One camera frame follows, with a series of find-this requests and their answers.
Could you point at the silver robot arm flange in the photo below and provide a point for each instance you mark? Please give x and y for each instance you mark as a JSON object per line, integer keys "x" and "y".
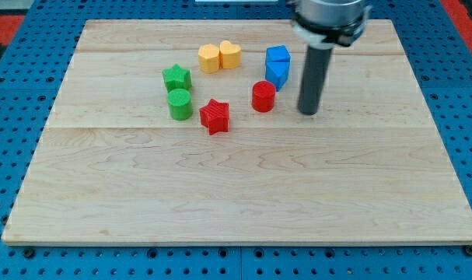
{"x": 323, "y": 24}

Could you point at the yellow heart block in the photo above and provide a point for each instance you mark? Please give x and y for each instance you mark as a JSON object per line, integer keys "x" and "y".
{"x": 230, "y": 54}

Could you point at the blue cube block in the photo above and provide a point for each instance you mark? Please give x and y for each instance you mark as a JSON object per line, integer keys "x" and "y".
{"x": 277, "y": 54}

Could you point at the red star block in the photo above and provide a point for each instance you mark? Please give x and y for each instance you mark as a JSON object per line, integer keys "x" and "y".
{"x": 215, "y": 116}

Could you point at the red cylinder block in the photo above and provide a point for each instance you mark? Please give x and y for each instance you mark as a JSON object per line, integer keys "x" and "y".
{"x": 263, "y": 96}

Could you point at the green cylinder block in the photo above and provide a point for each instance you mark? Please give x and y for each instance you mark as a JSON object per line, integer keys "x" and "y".
{"x": 180, "y": 105}

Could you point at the light wooden board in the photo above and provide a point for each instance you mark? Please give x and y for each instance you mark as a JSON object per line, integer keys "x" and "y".
{"x": 112, "y": 168}

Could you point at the blue triangular block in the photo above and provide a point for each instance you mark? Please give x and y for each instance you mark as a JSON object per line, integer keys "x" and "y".
{"x": 276, "y": 72}

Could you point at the green star block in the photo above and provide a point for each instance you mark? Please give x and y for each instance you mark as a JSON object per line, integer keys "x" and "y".
{"x": 177, "y": 77}

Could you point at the yellow hexagon block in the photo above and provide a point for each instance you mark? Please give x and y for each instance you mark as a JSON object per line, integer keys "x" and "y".
{"x": 208, "y": 58}

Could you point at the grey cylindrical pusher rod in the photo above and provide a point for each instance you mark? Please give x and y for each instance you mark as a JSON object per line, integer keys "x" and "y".
{"x": 313, "y": 78}

